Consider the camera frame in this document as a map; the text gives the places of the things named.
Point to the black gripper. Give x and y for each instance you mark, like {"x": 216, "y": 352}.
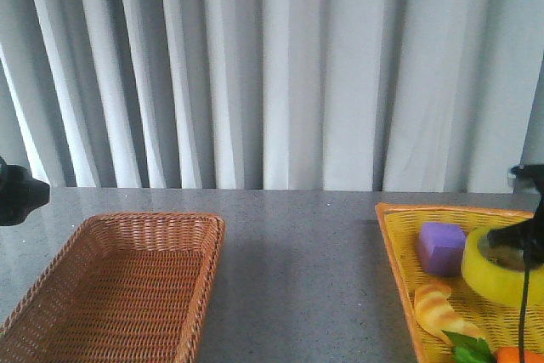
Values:
{"x": 20, "y": 194}
{"x": 529, "y": 233}

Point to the yellow tape roll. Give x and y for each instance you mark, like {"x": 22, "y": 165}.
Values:
{"x": 495, "y": 274}

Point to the purple cube block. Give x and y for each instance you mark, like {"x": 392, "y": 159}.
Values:
{"x": 440, "y": 248}

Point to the toy croissant bread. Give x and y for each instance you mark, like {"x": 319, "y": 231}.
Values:
{"x": 436, "y": 315}

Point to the orange toy carrot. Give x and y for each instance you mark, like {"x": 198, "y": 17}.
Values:
{"x": 512, "y": 355}

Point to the green toy leaves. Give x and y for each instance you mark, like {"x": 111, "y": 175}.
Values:
{"x": 466, "y": 349}

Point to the brown wicker basket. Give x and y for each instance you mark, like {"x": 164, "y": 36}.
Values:
{"x": 126, "y": 287}

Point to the grey pleated curtain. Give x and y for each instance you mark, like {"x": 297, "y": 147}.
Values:
{"x": 359, "y": 95}

